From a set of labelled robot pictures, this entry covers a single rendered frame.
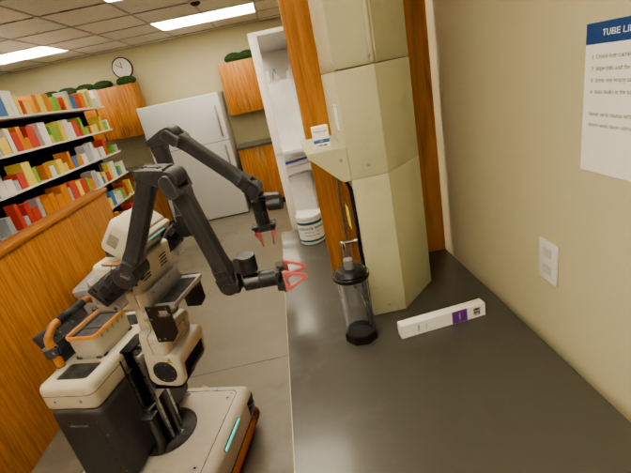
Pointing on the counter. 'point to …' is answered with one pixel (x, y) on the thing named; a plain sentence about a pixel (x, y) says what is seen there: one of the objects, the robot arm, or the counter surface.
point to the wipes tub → (310, 226)
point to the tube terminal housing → (383, 176)
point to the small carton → (320, 136)
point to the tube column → (357, 32)
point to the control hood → (330, 158)
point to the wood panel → (309, 96)
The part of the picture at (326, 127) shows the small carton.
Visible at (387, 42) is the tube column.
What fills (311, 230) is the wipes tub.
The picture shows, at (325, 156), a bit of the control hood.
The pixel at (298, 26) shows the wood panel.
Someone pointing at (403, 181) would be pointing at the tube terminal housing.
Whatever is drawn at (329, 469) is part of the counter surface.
